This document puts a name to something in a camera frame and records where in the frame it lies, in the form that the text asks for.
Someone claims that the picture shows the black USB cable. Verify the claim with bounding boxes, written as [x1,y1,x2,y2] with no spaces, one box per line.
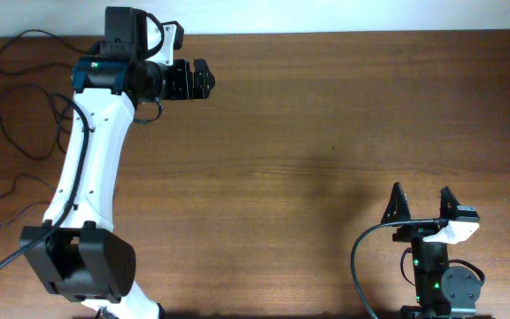
[0,172,57,229]

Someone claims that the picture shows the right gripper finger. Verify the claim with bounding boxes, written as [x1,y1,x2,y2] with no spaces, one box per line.
[381,182,411,224]
[439,186,460,221]

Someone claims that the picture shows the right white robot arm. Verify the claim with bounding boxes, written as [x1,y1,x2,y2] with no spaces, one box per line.
[381,182,485,318]

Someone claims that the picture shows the thin black micro-USB cable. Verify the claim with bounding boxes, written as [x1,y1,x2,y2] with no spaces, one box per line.
[0,29,101,76]

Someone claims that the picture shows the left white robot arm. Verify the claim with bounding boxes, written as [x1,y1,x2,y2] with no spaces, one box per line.
[20,7,215,318]

